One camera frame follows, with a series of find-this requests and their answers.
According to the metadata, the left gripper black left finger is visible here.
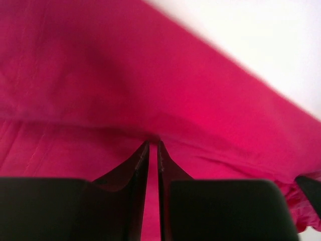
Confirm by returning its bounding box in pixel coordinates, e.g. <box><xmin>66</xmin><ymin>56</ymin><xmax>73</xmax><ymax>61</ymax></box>
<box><xmin>1</xmin><ymin>142</ymin><xmax>149</xmax><ymax>240</ymax></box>

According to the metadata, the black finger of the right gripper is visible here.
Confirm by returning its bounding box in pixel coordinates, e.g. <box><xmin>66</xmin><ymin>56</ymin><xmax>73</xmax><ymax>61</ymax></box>
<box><xmin>295</xmin><ymin>176</ymin><xmax>321</xmax><ymax>213</ymax></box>

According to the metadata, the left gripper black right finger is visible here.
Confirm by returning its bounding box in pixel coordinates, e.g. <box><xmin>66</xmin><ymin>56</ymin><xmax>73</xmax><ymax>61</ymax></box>
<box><xmin>157</xmin><ymin>142</ymin><xmax>298</xmax><ymax>240</ymax></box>

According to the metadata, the pink t shirt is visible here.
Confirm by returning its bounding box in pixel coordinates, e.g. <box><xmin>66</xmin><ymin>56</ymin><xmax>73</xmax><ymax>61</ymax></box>
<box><xmin>1</xmin><ymin>1</ymin><xmax>320</xmax><ymax>240</ymax></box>

